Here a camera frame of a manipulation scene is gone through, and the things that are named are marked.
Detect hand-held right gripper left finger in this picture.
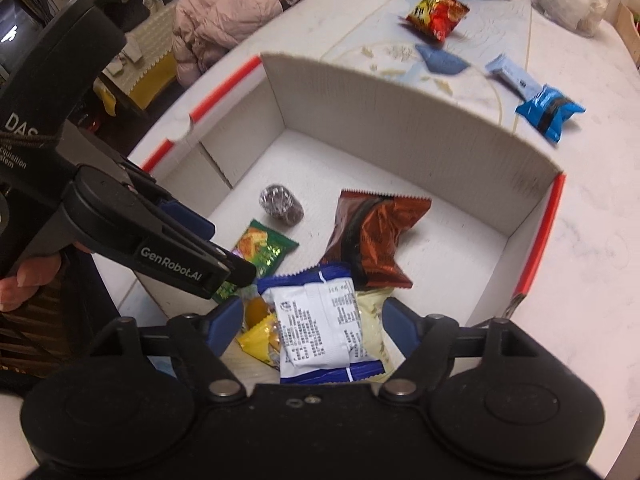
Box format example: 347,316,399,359
89,296,248,402

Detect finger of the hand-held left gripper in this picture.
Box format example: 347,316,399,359
120,157,217,253
92,210,257,302

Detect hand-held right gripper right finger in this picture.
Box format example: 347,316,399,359
381,298,548,403

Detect pale yellow snack packet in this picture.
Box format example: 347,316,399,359
352,287,406,376

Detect yellow candy packet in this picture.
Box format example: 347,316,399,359
236,312,283,368

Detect green egg yolk pastry packet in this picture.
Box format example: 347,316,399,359
212,219,300,328

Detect white packet blue edges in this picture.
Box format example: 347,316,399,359
256,265,385,386

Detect brown foil snack packet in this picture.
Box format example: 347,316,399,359
320,189,433,290

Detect dark brown candy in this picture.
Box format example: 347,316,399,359
259,184,304,225

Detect white cardboard box red stripe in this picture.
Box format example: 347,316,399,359
127,52,568,386

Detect person's left hand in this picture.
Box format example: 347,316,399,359
0,250,63,313

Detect yellow seat cushion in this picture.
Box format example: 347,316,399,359
97,52,178,113

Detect dark striped cloth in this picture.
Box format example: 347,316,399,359
0,247,123,396

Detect pink padded jacket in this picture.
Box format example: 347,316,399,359
172,0,315,86

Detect blue snack packet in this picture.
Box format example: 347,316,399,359
515,85,586,145

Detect light blue bar packet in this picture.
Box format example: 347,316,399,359
486,53,543,102

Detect red snack packet yellow label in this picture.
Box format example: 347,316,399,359
398,0,471,45

